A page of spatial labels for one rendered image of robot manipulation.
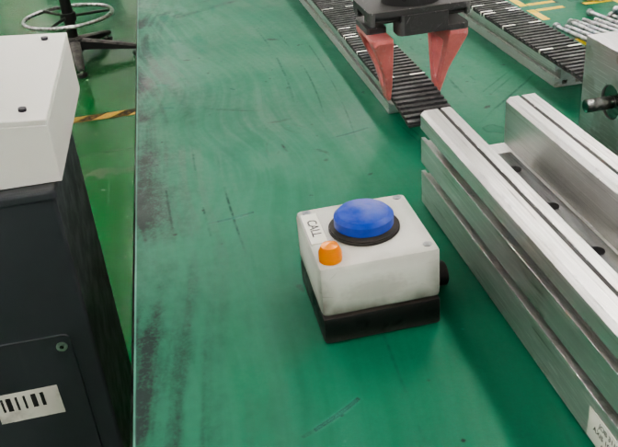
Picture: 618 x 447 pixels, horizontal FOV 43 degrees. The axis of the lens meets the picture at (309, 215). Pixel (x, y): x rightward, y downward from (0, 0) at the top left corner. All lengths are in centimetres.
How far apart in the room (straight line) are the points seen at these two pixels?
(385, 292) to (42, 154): 41
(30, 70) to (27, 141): 14
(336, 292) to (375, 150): 30
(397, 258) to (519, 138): 19
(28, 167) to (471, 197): 44
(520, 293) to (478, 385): 7
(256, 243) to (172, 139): 25
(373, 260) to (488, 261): 9
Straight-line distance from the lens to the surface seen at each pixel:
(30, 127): 79
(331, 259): 49
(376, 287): 51
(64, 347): 90
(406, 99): 81
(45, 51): 97
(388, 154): 77
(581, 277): 44
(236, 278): 60
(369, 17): 77
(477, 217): 55
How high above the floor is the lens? 111
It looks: 30 degrees down
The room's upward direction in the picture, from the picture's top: 5 degrees counter-clockwise
